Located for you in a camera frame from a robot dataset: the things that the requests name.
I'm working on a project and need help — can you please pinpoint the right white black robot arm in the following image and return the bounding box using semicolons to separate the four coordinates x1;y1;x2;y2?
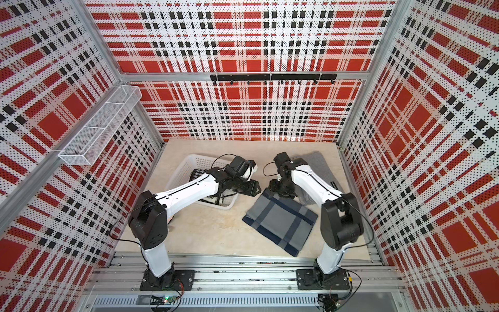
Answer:
269;152;365;276

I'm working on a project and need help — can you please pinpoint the aluminium rail frame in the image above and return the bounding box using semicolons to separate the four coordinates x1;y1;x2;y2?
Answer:
77;252;412;311

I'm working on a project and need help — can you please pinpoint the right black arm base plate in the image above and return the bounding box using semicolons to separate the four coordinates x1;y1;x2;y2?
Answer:
296;269;350;291

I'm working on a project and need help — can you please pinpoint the white plastic basket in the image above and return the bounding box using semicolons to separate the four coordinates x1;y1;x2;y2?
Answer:
166;154;238;211

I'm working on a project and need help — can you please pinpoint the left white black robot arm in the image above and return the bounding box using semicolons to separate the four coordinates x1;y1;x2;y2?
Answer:
128;156;261;278

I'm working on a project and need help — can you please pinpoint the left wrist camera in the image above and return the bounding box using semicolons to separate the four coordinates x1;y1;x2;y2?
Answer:
229;156;257;178

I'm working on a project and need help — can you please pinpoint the blue grey plaid scarf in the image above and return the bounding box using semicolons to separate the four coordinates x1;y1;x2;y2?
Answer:
242;189;318;257

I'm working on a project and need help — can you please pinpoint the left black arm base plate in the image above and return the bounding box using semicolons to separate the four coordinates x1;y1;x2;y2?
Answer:
140;269;196;292

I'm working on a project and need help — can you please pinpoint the green circuit board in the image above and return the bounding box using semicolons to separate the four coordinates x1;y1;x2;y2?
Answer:
150;295;178;306

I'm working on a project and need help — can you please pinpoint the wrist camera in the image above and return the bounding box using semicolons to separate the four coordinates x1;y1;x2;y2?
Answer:
274;152;291;170
229;156;257;178

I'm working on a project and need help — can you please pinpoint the white wire mesh shelf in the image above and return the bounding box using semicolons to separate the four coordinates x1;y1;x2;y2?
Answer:
58;85;142;166

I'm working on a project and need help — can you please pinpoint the black white houndstooth scarf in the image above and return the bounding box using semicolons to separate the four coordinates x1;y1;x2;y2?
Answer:
188;172;224;205

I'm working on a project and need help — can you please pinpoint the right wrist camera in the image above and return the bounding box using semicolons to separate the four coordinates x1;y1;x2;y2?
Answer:
274;152;291;170

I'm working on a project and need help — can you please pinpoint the black hook rail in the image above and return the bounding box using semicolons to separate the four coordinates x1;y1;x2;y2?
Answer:
210;74;338;83

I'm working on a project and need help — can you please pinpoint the grey knit scarf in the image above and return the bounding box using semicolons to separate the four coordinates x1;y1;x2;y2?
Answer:
292;151;344;206

